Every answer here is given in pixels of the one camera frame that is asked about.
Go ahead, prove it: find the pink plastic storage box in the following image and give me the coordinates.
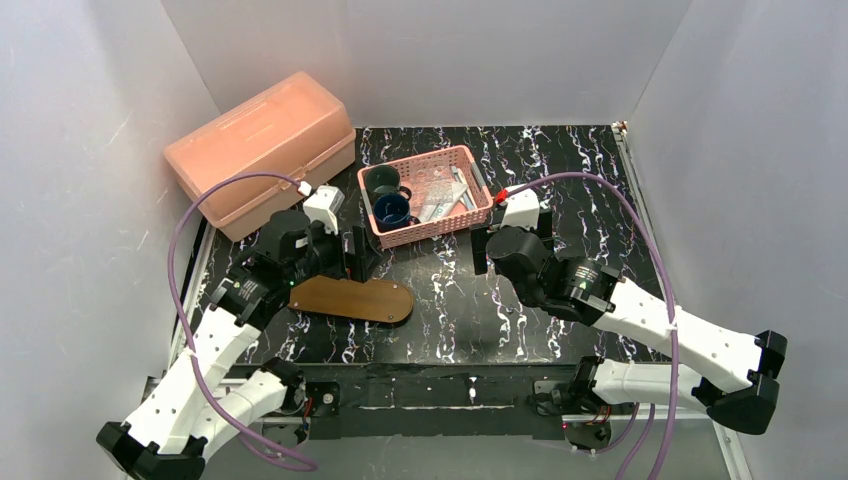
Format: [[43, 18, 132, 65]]
[[164, 72, 356, 242]]

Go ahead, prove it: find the white toothpaste tube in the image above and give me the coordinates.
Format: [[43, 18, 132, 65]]
[[417, 182, 464, 222]]

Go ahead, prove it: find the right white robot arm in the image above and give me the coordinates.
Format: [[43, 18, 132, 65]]
[[471, 225, 788, 435]]

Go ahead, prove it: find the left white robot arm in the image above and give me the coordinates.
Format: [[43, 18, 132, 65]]
[[96, 210, 376, 479]]

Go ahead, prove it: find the aluminium frame rail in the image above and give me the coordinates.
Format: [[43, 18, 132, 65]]
[[611, 121, 752, 480]]

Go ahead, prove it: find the pink perforated plastic basket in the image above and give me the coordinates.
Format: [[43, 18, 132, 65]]
[[357, 145, 494, 249]]

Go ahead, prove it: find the dark green mug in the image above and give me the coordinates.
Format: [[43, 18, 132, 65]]
[[364, 165, 412, 204]]

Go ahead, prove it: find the dark blue mug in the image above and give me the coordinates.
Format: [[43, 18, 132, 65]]
[[373, 193, 420, 233]]

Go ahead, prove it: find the oval wooden tray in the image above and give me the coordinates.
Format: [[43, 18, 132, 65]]
[[289, 276, 415, 324]]

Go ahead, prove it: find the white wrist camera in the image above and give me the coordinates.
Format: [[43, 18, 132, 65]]
[[303, 185, 345, 235], [499, 186, 541, 230]]

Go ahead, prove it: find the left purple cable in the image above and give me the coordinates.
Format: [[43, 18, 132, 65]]
[[166, 172, 319, 473]]

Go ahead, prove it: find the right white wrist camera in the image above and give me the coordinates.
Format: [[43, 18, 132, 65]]
[[499, 186, 541, 230]]

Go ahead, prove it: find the grey toothbrush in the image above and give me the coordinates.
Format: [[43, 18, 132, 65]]
[[451, 166, 477, 211]]

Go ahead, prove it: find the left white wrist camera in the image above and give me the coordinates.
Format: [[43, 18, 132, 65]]
[[303, 185, 345, 235]]

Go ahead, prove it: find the clear acrylic holder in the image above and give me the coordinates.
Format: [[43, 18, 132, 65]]
[[411, 166, 459, 205]]

